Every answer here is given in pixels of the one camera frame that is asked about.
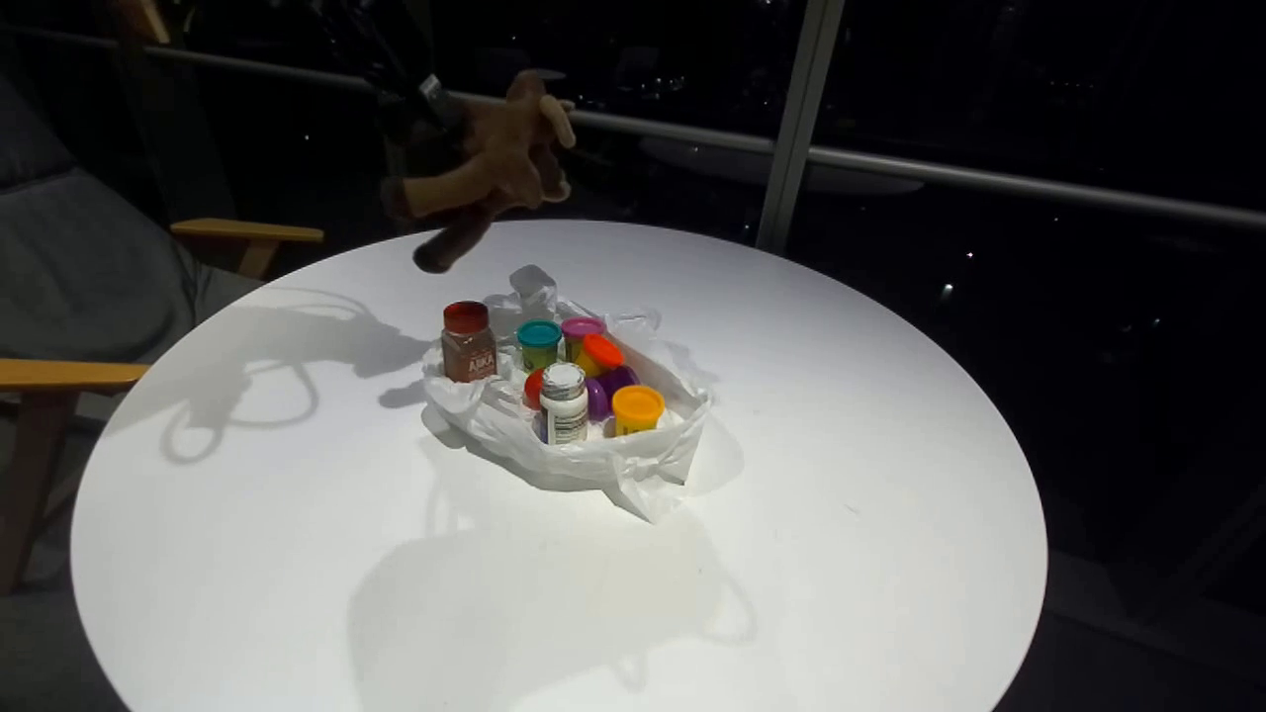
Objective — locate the metal window railing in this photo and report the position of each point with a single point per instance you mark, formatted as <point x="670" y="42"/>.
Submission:
<point x="743" y="144"/>

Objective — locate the purple plastic container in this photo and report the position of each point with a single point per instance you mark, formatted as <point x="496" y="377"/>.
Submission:
<point x="603" y="389"/>

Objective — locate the yellow tub orange lid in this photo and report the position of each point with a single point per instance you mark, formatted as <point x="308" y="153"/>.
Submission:
<point x="599" y="353"/>

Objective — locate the brown plush moose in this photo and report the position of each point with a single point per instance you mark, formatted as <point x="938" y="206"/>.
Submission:
<point x="510" y="161"/>

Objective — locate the white bottle blue label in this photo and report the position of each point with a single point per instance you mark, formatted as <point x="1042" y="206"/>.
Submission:
<point x="565" y="399"/>

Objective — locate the yellow tub teal lid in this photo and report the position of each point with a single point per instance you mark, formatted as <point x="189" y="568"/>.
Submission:
<point x="541" y="347"/>

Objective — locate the white plastic bag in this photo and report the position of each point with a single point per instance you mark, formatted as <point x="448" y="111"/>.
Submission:
<point x="640" y="472"/>

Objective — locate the brown jar red lid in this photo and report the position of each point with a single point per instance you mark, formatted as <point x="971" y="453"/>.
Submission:
<point x="470" y="343"/>

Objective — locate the small red lid tub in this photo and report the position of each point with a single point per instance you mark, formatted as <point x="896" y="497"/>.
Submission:
<point x="531" y="389"/>

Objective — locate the yellow tub magenta lid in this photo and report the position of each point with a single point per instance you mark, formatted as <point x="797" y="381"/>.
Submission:
<point x="581" y="327"/>

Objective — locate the white round table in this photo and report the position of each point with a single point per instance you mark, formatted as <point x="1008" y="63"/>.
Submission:
<point x="280" y="525"/>

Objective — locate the grey chair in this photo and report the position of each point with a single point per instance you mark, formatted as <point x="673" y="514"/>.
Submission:
<point x="90" y="294"/>

